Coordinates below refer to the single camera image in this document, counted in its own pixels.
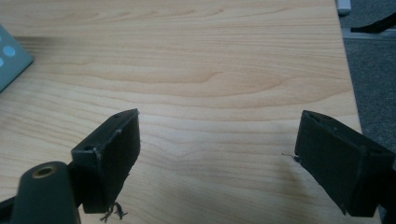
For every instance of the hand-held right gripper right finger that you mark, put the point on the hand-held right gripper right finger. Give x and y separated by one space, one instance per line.
336 168

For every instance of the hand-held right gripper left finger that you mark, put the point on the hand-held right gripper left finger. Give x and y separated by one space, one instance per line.
107 161

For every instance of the grey box with blue dots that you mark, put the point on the grey box with blue dots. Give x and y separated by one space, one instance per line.
11 57

